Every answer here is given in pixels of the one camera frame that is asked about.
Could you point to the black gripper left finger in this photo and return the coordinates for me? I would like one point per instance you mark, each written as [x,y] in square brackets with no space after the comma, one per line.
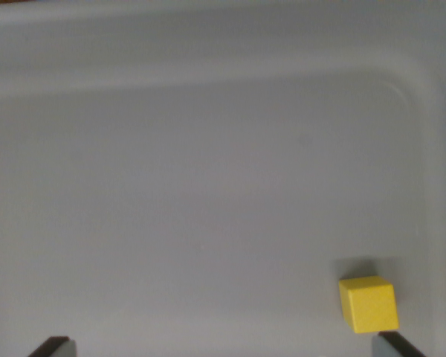
[55,347]

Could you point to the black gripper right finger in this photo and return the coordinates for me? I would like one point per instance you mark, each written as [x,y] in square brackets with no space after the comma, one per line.
[394,346]

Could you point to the yellow cube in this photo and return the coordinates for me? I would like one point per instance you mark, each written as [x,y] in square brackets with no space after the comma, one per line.
[369,305]

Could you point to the grey plastic bin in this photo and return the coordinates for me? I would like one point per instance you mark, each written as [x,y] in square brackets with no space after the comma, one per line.
[208,148]

